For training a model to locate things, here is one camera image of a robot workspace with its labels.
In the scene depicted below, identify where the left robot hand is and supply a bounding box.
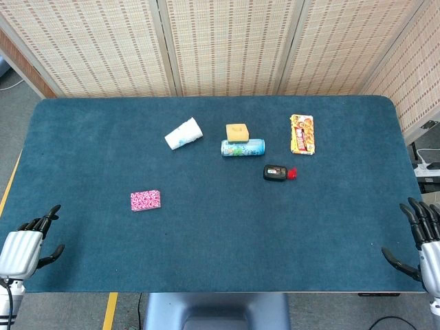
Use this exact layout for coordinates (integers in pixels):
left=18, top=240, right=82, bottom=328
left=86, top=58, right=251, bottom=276
left=0, top=205, right=65, bottom=280

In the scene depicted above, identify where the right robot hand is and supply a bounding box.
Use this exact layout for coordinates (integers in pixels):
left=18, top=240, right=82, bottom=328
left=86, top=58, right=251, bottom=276
left=381, top=197, right=440, bottom=303

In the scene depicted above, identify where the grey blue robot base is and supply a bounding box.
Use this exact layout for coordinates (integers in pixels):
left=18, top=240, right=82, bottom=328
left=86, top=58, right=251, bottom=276
left=142, top=292, right=292, bottom=330

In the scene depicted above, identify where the pink patterned packet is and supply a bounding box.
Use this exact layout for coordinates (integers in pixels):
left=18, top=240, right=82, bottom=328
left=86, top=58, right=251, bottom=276
left=130, top=189, right=162, bottom=212

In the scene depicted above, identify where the white paper cup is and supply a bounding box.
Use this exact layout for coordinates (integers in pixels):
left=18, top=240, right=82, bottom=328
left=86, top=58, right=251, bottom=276
left=164, top=117, right=204, bottom=151

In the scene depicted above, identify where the yellow floor tape strip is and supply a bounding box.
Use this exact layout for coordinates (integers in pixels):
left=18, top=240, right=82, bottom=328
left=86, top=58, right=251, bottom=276
left=0, top=151, right=23, bottom=217
left=102, top=291, right=119, bottom=330

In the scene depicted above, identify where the white power strip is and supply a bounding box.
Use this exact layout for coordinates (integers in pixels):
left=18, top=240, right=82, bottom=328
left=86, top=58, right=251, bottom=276
left=412, top=161, right=440, bottom=178

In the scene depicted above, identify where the black bottle red cap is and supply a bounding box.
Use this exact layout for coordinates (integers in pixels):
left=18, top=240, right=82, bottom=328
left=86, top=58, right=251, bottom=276
left=263, top=164, right=298, bottom=182

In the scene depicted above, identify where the yellow snack package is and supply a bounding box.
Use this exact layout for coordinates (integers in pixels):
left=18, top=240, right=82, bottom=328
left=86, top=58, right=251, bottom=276
left=289, top=114, right=316, bottom=156

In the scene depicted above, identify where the woven bamboo screen panel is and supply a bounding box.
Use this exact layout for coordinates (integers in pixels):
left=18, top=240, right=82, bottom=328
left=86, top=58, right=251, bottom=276
left=278, top=0, right=427, bottom=96
left=0, top=0, right=176, bottom=99
left=360, top=0, right=440, bottom=145
left=161, top=0, right=305, bottom=97

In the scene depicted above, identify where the brown woven screen panel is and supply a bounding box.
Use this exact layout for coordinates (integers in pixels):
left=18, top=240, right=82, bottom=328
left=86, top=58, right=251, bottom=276
left=0, top=27, right=58, bottom=100

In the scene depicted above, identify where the blue table cloth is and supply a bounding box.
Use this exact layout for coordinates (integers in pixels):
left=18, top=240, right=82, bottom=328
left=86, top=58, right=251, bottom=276
left=0, top=95, right=424, bottom=294

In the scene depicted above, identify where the light blue beverage can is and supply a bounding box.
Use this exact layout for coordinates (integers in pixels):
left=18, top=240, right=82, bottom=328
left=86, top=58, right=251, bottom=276
left=220, top=138, right=267, bottom=158

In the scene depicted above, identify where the yellow sponge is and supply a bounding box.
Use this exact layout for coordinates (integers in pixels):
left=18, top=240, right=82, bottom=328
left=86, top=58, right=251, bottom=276
left=225, top=123, right=250, bottom=144

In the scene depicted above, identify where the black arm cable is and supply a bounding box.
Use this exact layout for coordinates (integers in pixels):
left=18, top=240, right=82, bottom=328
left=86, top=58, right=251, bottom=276
left=1, top=278, right=14, bottom=326

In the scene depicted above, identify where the black floor cable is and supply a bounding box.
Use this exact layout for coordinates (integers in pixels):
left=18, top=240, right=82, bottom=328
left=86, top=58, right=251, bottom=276
left=369, top=315, right=419, bottom=330

